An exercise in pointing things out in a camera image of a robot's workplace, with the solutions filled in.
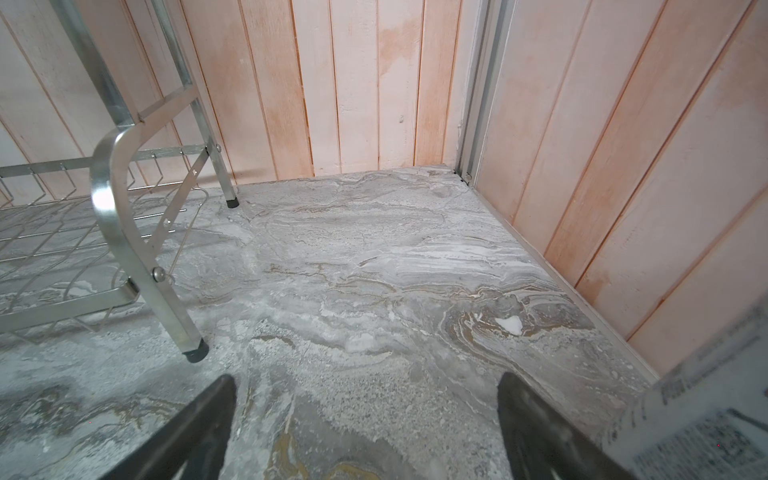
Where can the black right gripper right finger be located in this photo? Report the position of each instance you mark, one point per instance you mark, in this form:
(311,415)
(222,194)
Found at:
(542,444)

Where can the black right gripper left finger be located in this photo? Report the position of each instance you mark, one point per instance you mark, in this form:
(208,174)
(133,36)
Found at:
(192,445)

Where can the stainless steel dish rack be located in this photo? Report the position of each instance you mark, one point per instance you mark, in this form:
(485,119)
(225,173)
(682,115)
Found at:
(109,168)

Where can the silver drink can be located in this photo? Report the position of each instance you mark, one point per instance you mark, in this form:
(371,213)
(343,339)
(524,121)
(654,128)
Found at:
(707,418)

